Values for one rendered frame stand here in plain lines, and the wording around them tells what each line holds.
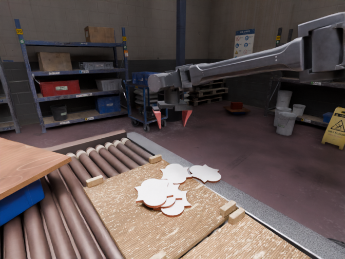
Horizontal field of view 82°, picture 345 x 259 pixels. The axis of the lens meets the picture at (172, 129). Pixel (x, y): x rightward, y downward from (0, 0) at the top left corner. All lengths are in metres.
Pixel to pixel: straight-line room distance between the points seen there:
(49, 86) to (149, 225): 3.95
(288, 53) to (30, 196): 0.81
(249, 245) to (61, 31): 4.91
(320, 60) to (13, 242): 0.83
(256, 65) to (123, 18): 5.09
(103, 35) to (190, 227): 4.26
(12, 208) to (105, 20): 4.84
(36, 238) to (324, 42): 0.80
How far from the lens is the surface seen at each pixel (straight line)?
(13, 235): 0.76
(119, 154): 1.03
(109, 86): 4.63
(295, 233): 0.72
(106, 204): 0.71
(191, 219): 0.64
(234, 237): 0.61
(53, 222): 0.74
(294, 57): 0.47
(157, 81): 0.64
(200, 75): 0.61
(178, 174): 0.79
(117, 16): 5.44
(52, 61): 4.43
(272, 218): 0.73
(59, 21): 5.09
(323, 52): 0.46
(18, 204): 0.80
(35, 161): 0.84
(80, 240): 0.66
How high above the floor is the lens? 1.39
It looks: 21 degrees down
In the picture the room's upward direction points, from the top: straight up
